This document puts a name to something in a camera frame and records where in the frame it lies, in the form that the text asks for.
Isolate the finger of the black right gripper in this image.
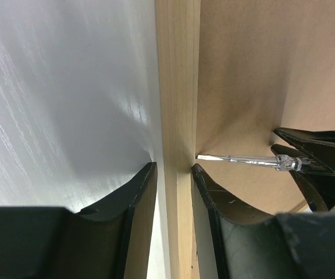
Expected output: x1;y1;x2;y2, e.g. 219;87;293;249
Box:
274;127;335;174
270;144;335;212

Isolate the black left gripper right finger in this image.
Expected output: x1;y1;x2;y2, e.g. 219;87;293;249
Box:
191;164;335;278

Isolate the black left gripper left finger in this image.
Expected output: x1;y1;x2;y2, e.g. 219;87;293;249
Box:
0;163;158;278

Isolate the clear handled screwdriver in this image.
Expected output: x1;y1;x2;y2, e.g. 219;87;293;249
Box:
196;153;334;175

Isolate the wooden picture frame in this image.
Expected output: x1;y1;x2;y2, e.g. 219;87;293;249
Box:
155;1;335;278

